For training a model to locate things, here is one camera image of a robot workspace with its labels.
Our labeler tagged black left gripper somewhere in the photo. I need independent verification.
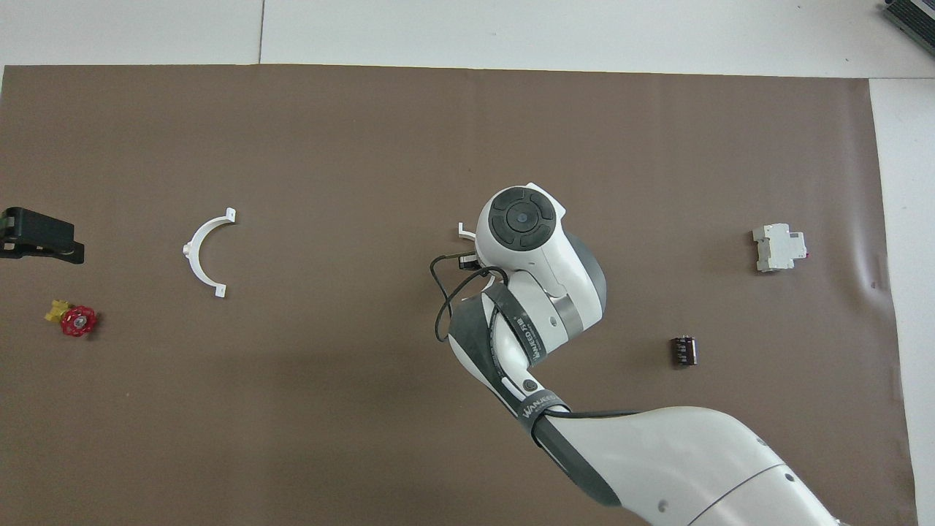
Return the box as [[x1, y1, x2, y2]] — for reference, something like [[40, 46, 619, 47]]
[[0, 207, 85, 264]]

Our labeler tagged brown paper mat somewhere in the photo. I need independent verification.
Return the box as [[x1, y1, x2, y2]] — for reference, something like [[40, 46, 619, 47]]
[[0, 64, 920, 526]]

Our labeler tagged white circuit breaker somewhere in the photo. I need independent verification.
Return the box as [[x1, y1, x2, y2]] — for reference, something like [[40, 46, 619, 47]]
[[752, 223, 809, 273]]

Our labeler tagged grey ribbed device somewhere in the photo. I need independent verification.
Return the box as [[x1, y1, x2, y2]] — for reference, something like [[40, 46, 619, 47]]
[[880, 0, 935, 46]]

